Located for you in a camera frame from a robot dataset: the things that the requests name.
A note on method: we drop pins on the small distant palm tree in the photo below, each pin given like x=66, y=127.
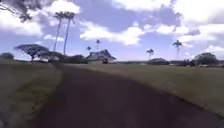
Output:
x=98, y=41

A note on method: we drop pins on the low dark tree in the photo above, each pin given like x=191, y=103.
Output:
x=51, y=55

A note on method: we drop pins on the round dark tree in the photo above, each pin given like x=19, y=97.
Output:
x=205, y=58

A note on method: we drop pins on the dark bush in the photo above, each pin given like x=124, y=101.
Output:
x=6, y=56

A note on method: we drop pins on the wide grass lawn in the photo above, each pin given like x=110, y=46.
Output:
x=173, y=80

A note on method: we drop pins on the house with dark roof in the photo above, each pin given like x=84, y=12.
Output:
x=98, y=56

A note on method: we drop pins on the dark asphalt path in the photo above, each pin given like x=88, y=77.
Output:
x=106, y=103

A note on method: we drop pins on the flat-topped tree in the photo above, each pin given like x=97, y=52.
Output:
x=31, y=48

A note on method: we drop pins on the grass verge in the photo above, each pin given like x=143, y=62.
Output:
x=23, y=86

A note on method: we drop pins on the dark hedge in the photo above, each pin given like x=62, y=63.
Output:
x=76, y=59

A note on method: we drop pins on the leafy overhanging branch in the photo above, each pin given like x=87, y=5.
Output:
x=20, y=6

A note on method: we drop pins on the low building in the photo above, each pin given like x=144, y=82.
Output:
x=158, y=61

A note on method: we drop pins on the tall leaning palm tree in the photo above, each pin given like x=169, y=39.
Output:
x=57, y=33
x=67, y=33

